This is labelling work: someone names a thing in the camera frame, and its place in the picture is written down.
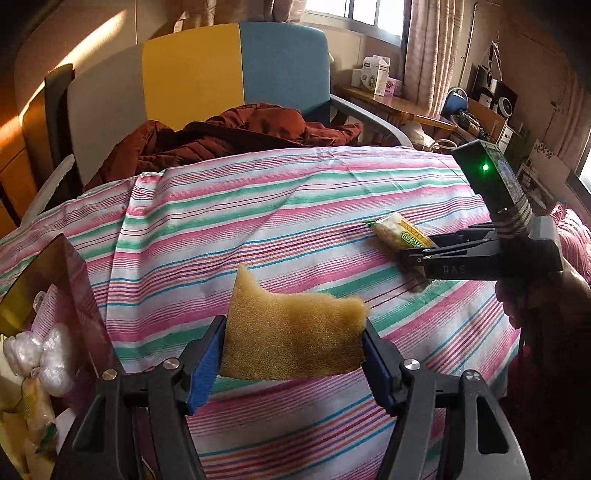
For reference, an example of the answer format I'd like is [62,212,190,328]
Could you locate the patterned beige curtain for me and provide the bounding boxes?
[405,0,465,115]

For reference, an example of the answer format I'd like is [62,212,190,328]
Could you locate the white product boxes on shelf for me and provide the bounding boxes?
[351,55,403,97]

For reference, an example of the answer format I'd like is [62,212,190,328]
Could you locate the orange wooden wardrobe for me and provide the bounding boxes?
[0,67,37,237]

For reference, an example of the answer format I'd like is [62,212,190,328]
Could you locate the dark red jacket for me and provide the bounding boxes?
[85,103,362,190]

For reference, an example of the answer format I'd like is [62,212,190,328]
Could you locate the person right hand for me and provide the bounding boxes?
[495,268,590,335]

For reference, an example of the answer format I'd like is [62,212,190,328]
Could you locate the white plastic bag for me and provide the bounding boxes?
[3,323,75,397]

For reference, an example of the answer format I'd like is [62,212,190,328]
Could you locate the grey yellow blue armchair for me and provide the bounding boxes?
[21,22,411,224]

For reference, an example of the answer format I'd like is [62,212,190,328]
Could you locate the red bedding at edge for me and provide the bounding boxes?
[551,202,591,283]

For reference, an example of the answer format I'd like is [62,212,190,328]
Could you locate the striped pink green bedsheet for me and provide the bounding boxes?
[1,147,518,479]

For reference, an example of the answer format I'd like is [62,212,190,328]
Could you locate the gold metal tin box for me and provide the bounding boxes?
[1,235,136,479]

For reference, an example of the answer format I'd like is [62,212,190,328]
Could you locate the wooden side shelf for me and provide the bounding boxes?
[334,85,457,132]

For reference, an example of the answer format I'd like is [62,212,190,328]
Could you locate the green yellow snack packet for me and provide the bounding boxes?
[366,211,438,294]

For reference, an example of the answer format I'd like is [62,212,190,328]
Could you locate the pink hair roller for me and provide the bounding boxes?
[31,284,70,338]

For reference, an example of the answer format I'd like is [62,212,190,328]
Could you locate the small brown sponge block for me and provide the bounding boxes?
[219,266,370,381]

